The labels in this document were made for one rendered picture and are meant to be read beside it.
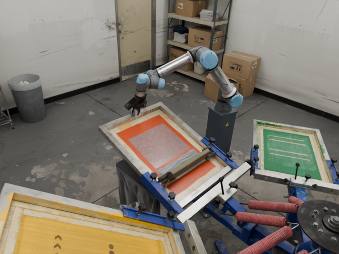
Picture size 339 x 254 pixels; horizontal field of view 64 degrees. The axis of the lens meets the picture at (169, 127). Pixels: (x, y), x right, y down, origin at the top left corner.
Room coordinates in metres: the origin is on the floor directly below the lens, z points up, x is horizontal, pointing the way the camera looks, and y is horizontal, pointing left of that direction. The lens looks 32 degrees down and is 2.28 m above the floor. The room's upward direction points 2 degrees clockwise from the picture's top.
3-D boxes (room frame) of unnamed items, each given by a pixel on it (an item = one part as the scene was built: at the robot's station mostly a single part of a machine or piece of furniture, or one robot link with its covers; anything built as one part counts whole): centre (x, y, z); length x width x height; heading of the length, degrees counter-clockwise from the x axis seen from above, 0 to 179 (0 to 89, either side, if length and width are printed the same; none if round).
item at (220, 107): (2.07, -0.45, 1.25); 0.15 x 0.15 x 0.10
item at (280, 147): (1.68, -0.95, 1.05); 1.08 x 0.61 x 0.23; 166
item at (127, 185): (1.43, 0.21, 0.74); 0.46 x 0.04 x 0.42; 46
